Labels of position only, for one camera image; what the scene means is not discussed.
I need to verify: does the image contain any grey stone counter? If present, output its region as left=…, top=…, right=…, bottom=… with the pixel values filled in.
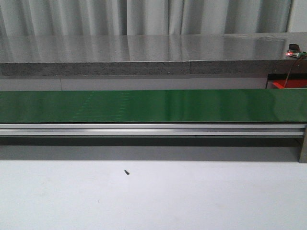
left=0, top=32, right=307, bottom=76

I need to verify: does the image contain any green conveyor belt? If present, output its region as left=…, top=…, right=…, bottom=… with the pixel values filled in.
left=0, top=89, right=307, bottom=123

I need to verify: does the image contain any red plastic tray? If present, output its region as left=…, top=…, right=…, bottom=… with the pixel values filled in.
left=272, top=80, right=307, bottom=89

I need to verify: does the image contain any small green circuit board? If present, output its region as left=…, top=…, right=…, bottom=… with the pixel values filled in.
left=286, top=50, right=307, bottom=58

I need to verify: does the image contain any small black sensor module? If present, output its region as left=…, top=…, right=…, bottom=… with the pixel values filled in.
left=289, top=44, right=301, bottom=53

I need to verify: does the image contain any white curtain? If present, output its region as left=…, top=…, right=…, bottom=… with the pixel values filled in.
left=0, top=0, right=292, bottom=36

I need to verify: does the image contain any red black wire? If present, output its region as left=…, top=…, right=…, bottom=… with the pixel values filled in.
left=284, top=56, right=304, bottom=89

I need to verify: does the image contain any aluminium conveyor frame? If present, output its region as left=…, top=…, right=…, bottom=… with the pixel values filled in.
left=0, top=123, right=307, bottom=163

